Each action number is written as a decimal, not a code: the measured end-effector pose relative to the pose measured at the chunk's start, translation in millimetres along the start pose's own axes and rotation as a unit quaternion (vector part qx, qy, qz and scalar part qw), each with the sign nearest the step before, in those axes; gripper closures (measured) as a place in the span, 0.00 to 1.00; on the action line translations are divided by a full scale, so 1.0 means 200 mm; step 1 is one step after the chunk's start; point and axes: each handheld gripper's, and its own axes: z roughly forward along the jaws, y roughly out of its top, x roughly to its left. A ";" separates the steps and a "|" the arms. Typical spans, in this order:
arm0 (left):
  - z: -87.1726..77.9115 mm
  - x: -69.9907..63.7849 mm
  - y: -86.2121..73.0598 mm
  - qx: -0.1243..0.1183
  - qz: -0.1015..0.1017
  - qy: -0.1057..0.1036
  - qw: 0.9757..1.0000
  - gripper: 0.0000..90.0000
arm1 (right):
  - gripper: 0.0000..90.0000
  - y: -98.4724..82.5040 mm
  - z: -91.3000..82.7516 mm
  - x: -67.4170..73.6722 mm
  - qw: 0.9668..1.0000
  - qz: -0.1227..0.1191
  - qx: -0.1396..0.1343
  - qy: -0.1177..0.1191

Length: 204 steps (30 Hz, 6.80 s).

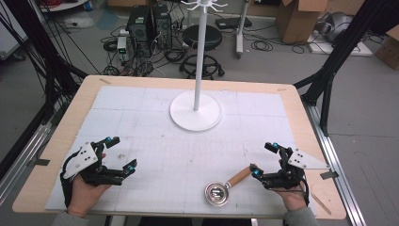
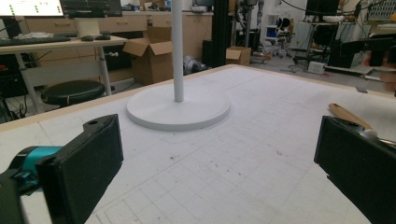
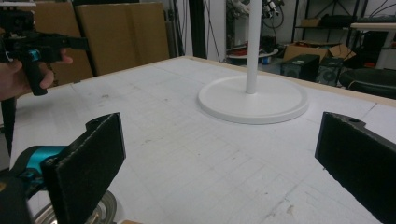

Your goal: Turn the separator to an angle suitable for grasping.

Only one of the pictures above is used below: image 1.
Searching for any white power unit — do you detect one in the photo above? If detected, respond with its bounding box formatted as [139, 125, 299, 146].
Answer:
[117, 36, 129, 61]

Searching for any thick black cable coil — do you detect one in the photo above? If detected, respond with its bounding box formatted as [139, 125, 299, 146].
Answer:
[103, 39, 120, 53]

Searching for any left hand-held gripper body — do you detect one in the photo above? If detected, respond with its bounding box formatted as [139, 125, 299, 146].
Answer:
[59, 141, 125, 186]

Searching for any small cardboard box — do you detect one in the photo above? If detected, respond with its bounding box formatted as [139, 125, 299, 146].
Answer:
[375, 24, 399, 71]

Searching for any white stand post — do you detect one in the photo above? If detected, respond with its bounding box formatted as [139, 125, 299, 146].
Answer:
[234, 0, 250, 60]

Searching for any black metal frame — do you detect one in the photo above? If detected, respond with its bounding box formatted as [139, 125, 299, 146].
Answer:
[293, 0, 399, 137]
[0, 0, 88, 180]

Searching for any black round stool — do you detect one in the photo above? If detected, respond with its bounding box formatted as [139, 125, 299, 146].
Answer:
[178, 24, 226, 80]

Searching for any white hook stand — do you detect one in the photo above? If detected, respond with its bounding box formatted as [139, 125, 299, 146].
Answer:
[168, 0, 229, 133]

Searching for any black computer tower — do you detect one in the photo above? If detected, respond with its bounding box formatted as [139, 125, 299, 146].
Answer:
[152, 4, 173, 50]
[125, 5, 154, 51]

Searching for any person's right hand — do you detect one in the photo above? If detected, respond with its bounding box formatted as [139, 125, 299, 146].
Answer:
[272, 183, 310, 212]

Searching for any grey round device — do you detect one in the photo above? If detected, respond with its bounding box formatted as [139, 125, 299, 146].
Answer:
[314, 11, 354, 43]

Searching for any person's left hand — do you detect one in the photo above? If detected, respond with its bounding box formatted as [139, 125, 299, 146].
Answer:
[66, 173, 112, 219]

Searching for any thin black cable coil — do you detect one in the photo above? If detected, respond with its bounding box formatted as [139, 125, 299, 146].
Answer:
[250, 40, 275, 53]

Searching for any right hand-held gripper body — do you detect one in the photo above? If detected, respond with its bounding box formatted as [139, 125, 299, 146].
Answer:
[262, 147, 331, 191]

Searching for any teal sheet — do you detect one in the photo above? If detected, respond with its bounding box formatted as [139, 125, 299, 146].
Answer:
[95, 10, 120, 31]

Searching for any steel ladle with wooden handle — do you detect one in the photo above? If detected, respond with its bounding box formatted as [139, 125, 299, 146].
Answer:
[204, 166, 253, 207]

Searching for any white grid mat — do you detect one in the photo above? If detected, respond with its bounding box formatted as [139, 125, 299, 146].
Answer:
[44, 85, 318, 218]

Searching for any aluminium rail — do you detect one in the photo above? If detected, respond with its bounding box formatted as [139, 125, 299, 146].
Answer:
[302, 102, 366, 226]
[0, 121, 53, 205]

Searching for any large open cardboard box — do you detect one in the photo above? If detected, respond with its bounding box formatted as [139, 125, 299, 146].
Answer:
[275, 0, 328, 45]

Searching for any black flat box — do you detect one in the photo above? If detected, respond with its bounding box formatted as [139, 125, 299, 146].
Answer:
[215, 16, 253, 31]

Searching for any white round table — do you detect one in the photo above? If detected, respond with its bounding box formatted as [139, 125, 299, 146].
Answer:
[39, 0, 88, 13]

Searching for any white floor board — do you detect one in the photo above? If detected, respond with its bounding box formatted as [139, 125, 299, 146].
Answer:
[307, 31, 375, 57]

